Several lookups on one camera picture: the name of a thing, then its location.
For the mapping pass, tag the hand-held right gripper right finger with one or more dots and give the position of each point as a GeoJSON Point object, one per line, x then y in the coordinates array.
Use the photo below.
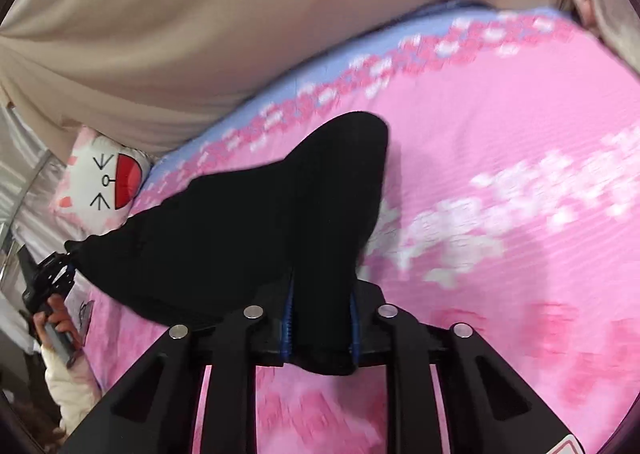
{"type": "Point", "coordinates": [354, 324]}

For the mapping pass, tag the white cat face pillow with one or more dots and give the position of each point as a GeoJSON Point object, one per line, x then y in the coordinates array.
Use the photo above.
{"type": "Point", "coordinates": [102, 179]}

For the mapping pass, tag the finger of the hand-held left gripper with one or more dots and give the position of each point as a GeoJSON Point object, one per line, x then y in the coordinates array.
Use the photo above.
{"type": "Point", "coordinates": [59, 270]}

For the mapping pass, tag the white pleated cloth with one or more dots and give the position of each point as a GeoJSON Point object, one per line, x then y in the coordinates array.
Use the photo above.
{"type": "Point", "coordinates": [25, 174]}

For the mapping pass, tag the black pants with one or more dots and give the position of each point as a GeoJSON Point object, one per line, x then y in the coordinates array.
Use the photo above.
{"type": "Point", "coordinates": [260, 244]}

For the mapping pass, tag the beige curtain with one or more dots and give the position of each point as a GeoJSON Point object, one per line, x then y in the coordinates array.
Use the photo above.
{"type": "Point", "coordinates": [225, 34]}

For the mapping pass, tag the person's left hand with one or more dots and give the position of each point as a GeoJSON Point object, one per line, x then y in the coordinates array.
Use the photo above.
{"type": "Point", "coordinates": [59, 316]}

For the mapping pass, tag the pink floral bed sheet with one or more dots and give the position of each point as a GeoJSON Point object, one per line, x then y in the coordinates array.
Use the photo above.
{"type": "Point", "coordinates": [475, 184]}

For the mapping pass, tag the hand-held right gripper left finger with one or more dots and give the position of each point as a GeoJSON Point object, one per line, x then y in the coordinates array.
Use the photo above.
{"type": "Point", "coordinates": [287, 319]}

